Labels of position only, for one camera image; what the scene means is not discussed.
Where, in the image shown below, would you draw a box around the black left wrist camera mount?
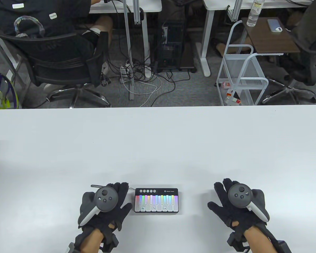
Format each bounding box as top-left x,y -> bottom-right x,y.
100,232 -> 119,251

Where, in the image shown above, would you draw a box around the black piano lanyard strap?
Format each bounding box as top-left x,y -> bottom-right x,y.
91,184 -> 135,191

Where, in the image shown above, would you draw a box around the light blue smartphone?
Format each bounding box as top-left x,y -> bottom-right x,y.
267,18 -> 283,33

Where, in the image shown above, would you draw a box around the black chair with chrome base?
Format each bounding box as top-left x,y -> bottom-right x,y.
261,29 -> 316,104

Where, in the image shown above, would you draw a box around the white cable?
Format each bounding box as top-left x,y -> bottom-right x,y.
122,75 -> 162,96

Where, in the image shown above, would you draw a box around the short aluminium profile piece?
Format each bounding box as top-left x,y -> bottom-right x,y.
133,0 -> 144,25
227,0 -> 243,22

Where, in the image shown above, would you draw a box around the white office desk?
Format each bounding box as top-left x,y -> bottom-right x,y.
88,0 -> 162,78
195,0 -> 311,77

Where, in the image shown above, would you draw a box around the brown wooden side table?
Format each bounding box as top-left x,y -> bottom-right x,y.
241,17 -> 300,57

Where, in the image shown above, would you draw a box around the black toy piano white keys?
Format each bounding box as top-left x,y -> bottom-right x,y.
134,188 -> 179,214

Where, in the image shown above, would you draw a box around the white metal trolley cart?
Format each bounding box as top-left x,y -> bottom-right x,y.
216,21 -> 269,106

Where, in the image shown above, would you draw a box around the red and white packet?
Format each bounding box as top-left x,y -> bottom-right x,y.
226,90 -> 241,104

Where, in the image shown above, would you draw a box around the clear iridescent headphones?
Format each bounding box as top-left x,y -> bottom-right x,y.
13,15 -> 45,37

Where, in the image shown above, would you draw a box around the black mesh office chair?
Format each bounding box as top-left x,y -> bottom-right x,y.
0,30 -> 112,108

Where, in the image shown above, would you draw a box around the white power strip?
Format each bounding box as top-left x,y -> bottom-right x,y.
120,61 -> 132,79

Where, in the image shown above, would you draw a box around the person's left forearm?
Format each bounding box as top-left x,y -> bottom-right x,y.
74,228 -> 106,253

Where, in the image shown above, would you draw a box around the person's right forearm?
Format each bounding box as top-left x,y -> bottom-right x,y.
244,227 -> 278,253

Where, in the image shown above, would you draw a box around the person's left hand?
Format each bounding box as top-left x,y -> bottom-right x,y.
78,182 -> 133,233

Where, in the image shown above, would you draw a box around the black right wrist sensor box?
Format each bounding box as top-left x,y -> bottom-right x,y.
276,239 -> 293,253

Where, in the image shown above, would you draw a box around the black cable tangle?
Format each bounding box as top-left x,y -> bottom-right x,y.
105,34 -> 191,107

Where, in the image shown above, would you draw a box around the person's right hand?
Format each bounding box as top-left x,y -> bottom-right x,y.
208,178 -> 270,235

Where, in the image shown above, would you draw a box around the grey hand controller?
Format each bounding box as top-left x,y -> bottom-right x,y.
228,184 -> 269,222
78,186 -> 119,226

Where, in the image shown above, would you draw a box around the black computer tower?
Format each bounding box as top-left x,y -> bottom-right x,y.
155,20 -> 186,73

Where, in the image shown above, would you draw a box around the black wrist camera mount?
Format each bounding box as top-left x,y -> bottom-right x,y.
100,232 -> 119,251
227,233 -> 250,253

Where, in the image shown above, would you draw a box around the clear plastic water bottle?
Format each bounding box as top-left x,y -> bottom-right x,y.
246,0 -> 265,27

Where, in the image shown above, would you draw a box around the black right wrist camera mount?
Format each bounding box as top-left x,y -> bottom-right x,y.
227,233 -> 250,253

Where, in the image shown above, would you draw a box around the long aluminium profile post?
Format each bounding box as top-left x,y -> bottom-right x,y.
123,0 -> 135,100

